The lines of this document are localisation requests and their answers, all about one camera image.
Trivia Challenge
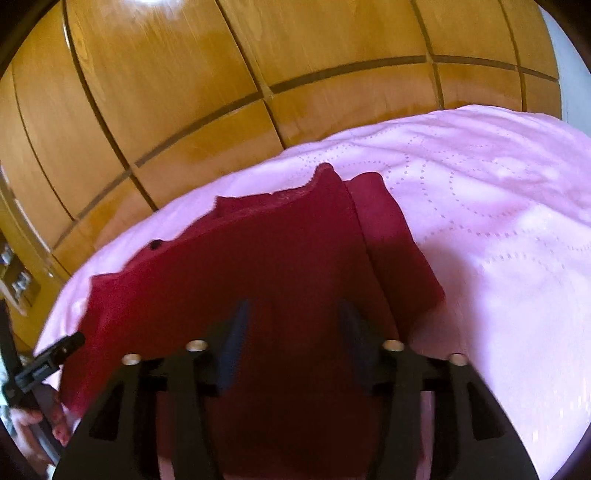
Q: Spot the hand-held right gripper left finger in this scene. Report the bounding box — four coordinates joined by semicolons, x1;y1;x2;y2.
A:
53;299;253;480

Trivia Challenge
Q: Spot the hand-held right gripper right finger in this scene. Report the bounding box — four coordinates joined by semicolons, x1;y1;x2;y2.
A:
336;300;541;480

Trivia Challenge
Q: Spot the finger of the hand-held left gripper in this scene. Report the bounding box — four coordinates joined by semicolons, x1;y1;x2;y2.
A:
14;332;86;394

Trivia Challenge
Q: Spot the dark red long-sleeved shirt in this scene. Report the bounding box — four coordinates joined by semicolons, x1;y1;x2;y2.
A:
59;162;446;476

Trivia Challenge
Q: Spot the person's left hand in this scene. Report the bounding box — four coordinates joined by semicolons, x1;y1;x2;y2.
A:
9;387;71;462

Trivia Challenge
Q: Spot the wooden side shelf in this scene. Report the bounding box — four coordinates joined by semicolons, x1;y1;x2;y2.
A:
0;226;43;319

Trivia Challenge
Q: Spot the pink bed sheet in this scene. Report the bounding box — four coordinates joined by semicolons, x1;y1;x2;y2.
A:
33;104;591;480

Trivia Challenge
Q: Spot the wooden wardrobe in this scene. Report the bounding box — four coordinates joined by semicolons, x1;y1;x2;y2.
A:
0;0;563;296

